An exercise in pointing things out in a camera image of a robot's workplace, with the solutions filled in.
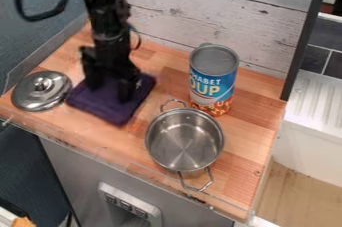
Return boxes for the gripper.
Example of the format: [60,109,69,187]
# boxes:
[78,39,143,103]

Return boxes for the purple cloth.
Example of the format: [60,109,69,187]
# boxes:
[65,72,158,128]

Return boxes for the silver lid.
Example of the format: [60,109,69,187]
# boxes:
[9,70,74,113]

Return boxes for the silver pot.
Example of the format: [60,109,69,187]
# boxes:
[142,98,226,193]

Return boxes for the blue soup can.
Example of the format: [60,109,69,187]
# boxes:
[187,42,242,118]

